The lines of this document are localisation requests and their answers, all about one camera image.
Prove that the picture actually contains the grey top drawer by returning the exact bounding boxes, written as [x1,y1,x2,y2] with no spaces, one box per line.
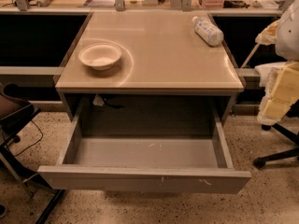
[38,105,250,194]

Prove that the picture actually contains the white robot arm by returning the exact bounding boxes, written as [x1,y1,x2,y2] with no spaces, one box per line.
[276,0,299,61]

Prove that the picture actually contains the grey cabinet with beige top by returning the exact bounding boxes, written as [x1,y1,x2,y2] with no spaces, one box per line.
[52,10,247,126]

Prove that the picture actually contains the white paper bowl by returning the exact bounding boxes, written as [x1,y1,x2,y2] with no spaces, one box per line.
[78,43,122,71]

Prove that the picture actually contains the clear plastic water bottle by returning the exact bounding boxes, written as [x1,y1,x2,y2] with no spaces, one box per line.
[192,17,223,47]

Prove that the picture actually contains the black items on bench right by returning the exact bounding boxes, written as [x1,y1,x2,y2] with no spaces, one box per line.
[223,0,249,8]

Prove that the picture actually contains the dark chair left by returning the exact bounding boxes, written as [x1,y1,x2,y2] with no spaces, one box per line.
[0,82,65,224]

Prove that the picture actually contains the black office chair right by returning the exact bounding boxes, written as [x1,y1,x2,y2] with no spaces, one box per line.
[252,100,299,170]

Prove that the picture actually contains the white tag with black cable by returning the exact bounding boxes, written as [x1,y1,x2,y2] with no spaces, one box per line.
[93,94,123,109]

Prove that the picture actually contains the black floor cable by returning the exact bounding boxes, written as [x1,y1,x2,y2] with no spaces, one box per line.
[13,119,44,158]

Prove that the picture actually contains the white stick with handle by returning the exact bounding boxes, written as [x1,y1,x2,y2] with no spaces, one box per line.
[240,43,261,68]

